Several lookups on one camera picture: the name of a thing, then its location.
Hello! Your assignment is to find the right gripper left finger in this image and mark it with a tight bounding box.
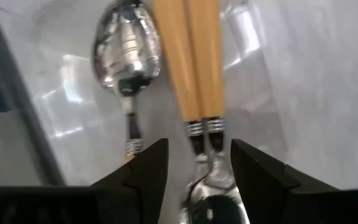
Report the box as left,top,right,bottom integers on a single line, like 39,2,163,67
90,138,170,224

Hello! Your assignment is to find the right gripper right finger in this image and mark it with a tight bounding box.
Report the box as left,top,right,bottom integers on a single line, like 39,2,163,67
230,138,339,224

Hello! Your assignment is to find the silver spoon with orange handle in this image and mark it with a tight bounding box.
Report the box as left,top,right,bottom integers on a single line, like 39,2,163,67
185,0,251,224
151,0,217,224
91,0,163,164

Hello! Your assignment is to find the clear plastic bin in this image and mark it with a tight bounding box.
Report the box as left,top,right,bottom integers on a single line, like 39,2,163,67
0,0,358,190

